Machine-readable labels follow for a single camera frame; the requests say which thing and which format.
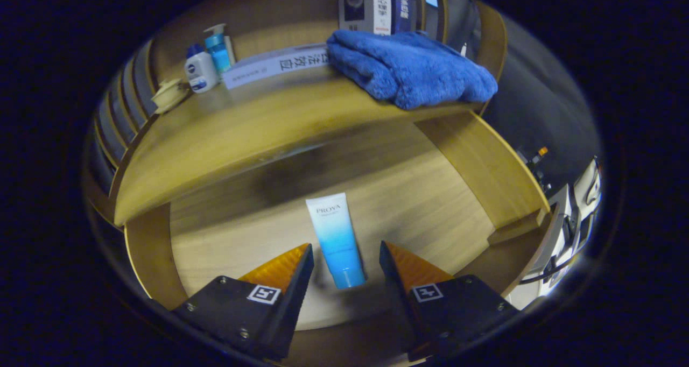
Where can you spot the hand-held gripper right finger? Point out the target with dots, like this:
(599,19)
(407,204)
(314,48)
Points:
(398,297)

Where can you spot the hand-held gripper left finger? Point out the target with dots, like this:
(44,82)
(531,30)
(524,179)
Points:
(293,302)

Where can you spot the blue and white cosmetic tube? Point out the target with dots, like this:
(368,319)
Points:
(336,238)

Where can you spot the wooden drawer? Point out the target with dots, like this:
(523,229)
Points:
(403,195)

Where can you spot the wooden countertop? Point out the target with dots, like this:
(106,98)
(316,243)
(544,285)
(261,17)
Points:
(215,135)

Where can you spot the wooden cabinet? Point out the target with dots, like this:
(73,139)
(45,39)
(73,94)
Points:
(269,12)

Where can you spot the black equipment with orange part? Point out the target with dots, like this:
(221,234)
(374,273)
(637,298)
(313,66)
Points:
(538,168)

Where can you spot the white device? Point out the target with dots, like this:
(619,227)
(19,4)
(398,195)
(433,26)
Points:
(585,184)

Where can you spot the blue folded towel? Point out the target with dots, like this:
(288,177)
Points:
(409,68)

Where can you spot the flat white book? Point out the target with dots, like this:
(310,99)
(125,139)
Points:
(269,65)

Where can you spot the black backdrop cloth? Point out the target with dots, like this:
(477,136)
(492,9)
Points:
(538,103)

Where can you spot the cream lidded tea cup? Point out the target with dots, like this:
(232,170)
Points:
(169,93)

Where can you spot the white bottle with blue cap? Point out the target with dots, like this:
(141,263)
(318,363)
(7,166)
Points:
(200,72)

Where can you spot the blue pump bottle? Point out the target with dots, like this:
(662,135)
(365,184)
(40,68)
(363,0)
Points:
(219,54)

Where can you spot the upright dark blue book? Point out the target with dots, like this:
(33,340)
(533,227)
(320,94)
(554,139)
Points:
(402,6)

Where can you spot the upright white book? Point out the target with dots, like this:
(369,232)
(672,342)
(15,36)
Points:
(363,6)

